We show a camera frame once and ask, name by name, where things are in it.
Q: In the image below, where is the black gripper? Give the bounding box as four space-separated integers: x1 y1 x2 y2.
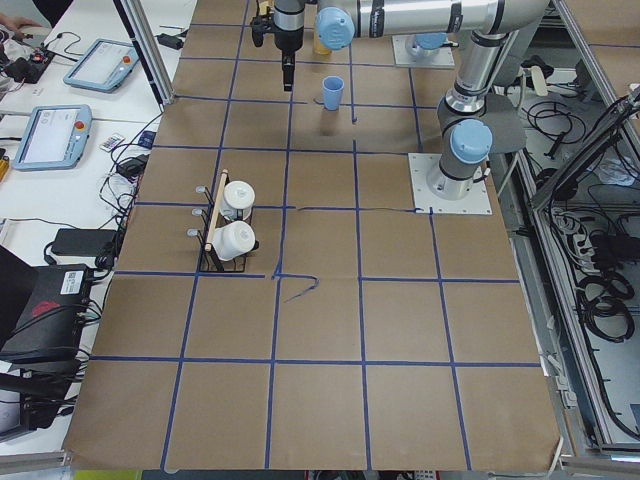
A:
273 27 303 91

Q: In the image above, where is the light blue plastic cup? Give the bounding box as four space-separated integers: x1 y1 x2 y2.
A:
322 76 344 111

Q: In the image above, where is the bamboo chopstick holder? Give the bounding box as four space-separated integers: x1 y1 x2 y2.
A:
313 38 332 55

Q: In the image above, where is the white mug far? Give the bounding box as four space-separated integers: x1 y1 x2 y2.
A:
220 180 255 221

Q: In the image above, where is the white mug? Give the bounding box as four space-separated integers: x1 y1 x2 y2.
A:
220 180 255 221
212 221 256 261

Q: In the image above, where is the teach pendant far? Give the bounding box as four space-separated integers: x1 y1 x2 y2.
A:
63 38 139 93

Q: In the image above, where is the teach pendant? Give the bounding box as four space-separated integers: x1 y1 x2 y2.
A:
11 104 92 171
63 38 139 93

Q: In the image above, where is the small remote control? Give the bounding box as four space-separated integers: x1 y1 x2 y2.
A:
99 133 125 153

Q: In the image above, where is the white mug near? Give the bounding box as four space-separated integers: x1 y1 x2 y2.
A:
212 221 256 261

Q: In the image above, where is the teach pendant near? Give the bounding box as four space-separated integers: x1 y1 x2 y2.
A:
11 104 92 171

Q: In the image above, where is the black power adapter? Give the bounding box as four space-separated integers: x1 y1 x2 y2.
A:
49 228 116 257

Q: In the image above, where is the black computer box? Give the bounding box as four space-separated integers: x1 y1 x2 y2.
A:
1 248 99 365

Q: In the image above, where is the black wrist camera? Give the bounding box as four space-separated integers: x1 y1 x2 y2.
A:
250 15 274 48

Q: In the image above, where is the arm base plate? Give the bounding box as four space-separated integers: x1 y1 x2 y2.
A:
408 153 492 215
392 32 456 70

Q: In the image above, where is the aluminium frame post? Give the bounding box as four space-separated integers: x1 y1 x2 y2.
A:
114 0 174 106

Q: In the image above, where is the black wire mug rack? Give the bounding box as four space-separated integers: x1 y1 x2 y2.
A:
187 169 259 274

